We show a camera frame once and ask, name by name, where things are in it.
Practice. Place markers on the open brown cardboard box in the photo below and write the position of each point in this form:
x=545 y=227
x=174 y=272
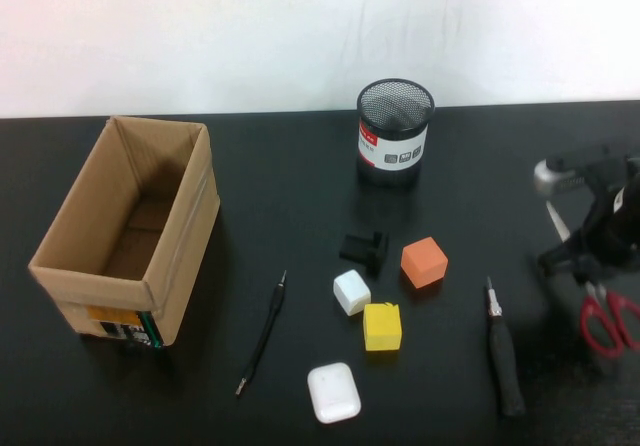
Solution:
x=175 y=266

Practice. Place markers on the black plastic bracket part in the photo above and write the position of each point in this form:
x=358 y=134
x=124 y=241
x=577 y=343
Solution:
x=357 y=248

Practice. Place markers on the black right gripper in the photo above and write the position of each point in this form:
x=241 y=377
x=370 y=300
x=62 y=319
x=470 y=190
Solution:
x=615 y=226

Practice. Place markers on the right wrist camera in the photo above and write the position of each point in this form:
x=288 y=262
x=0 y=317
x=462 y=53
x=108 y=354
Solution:
x=550 y=178

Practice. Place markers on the thin black screwdriver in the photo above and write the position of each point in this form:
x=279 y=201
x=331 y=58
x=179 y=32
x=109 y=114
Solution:
x=272 y=311

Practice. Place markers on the black mesh pen holder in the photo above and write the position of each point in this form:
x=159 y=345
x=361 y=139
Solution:
x=395 y=151

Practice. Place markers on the yellow foam block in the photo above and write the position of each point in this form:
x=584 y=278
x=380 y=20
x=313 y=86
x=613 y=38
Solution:
x=382 y=327

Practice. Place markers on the orange foam block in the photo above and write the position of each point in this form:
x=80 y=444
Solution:
x=425 y=263

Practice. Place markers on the white earbud case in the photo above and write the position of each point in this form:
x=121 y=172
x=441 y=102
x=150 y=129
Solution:
x=334 y=392

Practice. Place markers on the white foam block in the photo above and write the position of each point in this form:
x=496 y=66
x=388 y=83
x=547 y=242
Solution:
x=351 y=292

